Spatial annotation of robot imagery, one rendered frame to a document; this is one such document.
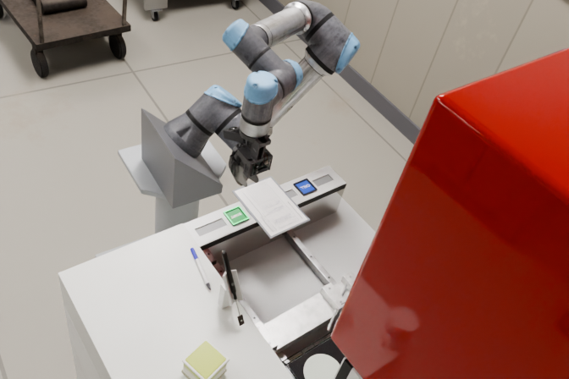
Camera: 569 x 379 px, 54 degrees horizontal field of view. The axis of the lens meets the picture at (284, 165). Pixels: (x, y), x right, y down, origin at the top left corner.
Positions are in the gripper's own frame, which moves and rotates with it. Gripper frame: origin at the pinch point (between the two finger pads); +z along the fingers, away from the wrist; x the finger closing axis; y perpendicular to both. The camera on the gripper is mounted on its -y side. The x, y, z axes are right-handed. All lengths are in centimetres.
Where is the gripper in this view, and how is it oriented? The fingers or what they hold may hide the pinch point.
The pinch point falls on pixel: (240, 179)
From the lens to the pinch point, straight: 153.8
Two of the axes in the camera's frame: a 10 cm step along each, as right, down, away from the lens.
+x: 8.0, -3.0, 5.2
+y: 5.8, 6.3, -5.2
